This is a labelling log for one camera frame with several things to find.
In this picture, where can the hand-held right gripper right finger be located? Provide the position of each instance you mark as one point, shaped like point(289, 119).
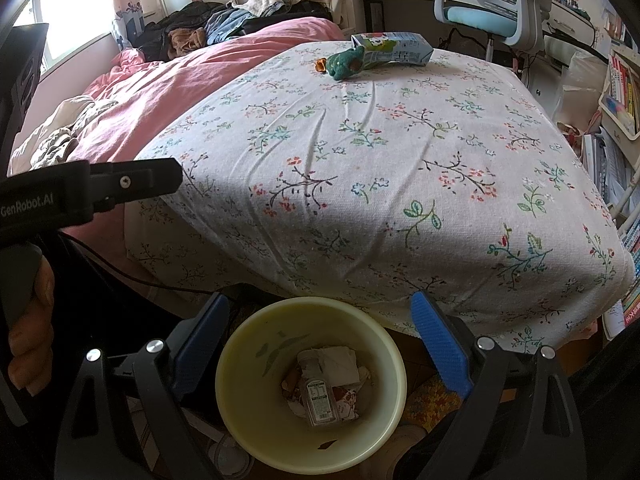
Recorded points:
point(442, 345)

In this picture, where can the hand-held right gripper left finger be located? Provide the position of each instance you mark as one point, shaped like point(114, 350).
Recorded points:
point(200, 340)

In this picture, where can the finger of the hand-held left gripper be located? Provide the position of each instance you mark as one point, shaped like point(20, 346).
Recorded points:
point(140, 180)

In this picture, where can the pale yellow plastic bin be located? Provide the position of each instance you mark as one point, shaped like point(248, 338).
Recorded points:
point(260, 410)

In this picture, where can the white tissue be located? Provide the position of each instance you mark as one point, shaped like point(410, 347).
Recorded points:
point(335, 362)

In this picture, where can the clear plastic bottle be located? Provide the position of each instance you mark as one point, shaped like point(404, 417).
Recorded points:
point(319, 402)

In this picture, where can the person's left hand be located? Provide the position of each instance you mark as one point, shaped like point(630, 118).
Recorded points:
point(35, 340)

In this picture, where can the yellow patterned mat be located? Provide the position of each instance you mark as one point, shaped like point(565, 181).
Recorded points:
point(430, 402)

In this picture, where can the cream garment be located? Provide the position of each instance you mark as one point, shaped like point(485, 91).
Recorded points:
point(60, 130)

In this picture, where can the pink blanket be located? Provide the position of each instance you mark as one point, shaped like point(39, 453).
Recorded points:
point(200, 80)

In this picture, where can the brown garment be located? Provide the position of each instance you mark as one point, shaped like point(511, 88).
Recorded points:
point(187, 40)

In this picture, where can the black jacket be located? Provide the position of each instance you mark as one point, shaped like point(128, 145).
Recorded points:
point(180, 17)

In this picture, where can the blue denim garment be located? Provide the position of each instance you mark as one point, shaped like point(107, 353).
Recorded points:
point(235, 25)

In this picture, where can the white floral bed sheet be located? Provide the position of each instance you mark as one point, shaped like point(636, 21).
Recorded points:
point(375, 170)

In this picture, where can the window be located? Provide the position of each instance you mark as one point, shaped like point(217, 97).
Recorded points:
point(70, 5)

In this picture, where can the small orange wrapper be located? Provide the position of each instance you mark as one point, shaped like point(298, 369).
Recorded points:
point(320, 65)

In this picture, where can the grey white garment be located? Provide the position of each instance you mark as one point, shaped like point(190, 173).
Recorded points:
point(262, 5)

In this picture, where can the green plush toy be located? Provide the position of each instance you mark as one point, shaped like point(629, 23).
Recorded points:
point(345, 64)

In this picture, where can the stack of papers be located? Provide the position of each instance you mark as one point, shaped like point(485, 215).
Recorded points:
point(607, 175)

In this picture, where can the white storage basket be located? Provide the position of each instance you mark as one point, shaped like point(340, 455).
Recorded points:
point(617, 120)

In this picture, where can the light blue drink carton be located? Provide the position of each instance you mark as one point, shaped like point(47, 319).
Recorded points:
point(400, 49)

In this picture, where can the clear plastic bag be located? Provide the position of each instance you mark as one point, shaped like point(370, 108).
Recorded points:
point(582, 85)

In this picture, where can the row of books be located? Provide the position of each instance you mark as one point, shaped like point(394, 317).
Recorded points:
point(625, 82)

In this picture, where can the light blue office chair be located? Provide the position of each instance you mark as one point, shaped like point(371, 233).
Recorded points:
point(492, 15)

